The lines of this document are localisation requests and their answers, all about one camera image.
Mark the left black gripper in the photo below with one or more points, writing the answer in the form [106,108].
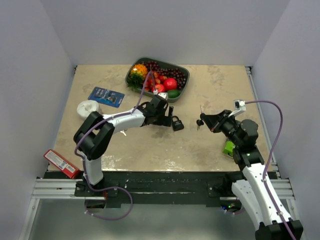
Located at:
[165,120]

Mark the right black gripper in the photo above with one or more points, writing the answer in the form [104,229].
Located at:
[219,119]

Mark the black headed key bunch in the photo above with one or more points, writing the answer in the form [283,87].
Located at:
[199,121]

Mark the black padlock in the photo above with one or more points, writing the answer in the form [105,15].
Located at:
[177,124]

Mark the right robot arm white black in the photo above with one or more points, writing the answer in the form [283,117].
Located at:
[254,189]

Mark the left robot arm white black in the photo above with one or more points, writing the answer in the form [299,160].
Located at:
[94,135]

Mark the green avocado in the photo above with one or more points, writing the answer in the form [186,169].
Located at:
[173,93]

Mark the red apple front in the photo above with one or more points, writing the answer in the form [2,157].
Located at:
[158,88]

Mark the red apple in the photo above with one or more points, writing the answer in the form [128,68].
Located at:
[170,84]
[158,88]

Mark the red apple back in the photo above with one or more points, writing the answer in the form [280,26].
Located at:
[170,84]

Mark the green black box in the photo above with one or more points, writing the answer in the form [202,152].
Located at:
[228,148]

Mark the red cherry cluster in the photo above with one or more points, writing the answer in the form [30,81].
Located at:
[153,79]

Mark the dark grape bunch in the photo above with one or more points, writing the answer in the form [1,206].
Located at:
[170,71]

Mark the orange pineapple toy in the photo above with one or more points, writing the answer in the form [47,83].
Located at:
[139,69]

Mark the blue card package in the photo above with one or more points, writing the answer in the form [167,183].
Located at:
[106,97]

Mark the grey fruit tray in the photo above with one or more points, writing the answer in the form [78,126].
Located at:
[136,82]

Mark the white paper roll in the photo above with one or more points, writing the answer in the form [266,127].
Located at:
[85,108]

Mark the red box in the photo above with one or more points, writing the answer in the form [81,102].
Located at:
[62,164]

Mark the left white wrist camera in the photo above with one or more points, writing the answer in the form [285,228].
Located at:
[163,95]

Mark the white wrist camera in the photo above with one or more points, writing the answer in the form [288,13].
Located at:
[163,95]
[239,108]

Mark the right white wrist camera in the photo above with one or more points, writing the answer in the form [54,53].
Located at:
[239,108]

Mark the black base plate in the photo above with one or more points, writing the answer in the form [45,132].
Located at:
[212,189]

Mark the aluminium frame rail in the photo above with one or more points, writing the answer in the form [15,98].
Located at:
[282,186]

